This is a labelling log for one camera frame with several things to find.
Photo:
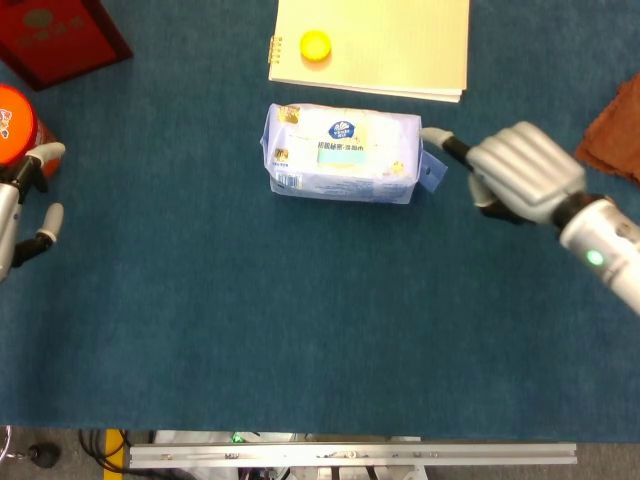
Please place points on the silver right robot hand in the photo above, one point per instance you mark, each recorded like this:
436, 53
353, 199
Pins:
525, 170

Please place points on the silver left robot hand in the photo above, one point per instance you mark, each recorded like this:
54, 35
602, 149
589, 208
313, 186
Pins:
7, 225

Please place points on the blue tissue pack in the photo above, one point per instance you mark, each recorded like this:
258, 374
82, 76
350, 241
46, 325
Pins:
310, 185

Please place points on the brown orange folded cloth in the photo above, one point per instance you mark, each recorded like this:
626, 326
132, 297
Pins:
617, 140

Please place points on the orange snack canister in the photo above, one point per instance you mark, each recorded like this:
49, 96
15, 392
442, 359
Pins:
15, 125

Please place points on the cream spiral notebook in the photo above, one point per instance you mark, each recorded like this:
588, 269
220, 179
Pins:
390, 45

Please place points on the red certificate box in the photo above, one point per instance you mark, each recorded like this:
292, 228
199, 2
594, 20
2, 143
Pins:
60, 40

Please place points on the black round knob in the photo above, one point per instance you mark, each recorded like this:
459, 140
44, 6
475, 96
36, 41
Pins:
45, 455

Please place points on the yellow bottle cap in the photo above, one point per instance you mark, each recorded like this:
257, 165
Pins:
316, 46

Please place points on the teal felt table cover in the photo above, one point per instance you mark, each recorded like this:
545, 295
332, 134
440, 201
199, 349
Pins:
300, 310

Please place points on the aluminium profile rail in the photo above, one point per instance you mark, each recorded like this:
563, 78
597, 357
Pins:
350, 455

